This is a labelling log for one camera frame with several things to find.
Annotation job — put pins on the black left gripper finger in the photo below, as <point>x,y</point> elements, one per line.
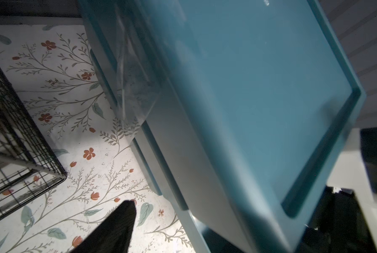
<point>114,234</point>

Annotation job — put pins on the teal two-drawer cabinet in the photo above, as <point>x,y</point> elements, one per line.
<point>257,101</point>

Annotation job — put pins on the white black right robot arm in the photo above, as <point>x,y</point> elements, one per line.
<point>345,220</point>

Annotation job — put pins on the clear adhesive tape strip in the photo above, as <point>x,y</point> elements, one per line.
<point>138,87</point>

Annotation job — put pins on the black wire desk rack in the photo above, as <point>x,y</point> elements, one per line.
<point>28,166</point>

